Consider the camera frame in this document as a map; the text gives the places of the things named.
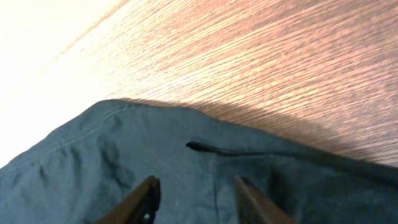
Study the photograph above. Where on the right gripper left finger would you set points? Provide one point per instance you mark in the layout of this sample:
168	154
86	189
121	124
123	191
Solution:
139	207

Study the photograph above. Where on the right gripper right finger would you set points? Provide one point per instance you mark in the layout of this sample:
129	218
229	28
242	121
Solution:
253	207

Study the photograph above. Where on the black shorts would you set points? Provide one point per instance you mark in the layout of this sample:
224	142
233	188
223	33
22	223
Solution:
84	168

